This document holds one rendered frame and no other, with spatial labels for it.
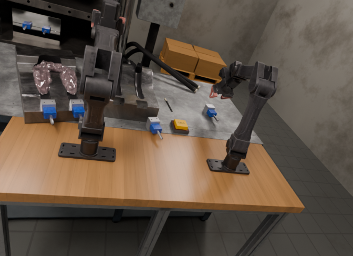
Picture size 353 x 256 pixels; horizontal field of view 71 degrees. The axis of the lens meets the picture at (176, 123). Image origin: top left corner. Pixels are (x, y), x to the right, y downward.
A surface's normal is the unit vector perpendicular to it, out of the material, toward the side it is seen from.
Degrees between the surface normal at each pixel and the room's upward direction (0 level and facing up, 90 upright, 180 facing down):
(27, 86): 28
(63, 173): 0
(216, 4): 90
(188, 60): 90
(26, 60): 80
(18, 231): 0
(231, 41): 90
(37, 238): 0
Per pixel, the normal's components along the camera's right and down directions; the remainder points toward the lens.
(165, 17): 0.22, 0.59
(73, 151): 0.29, -0.80
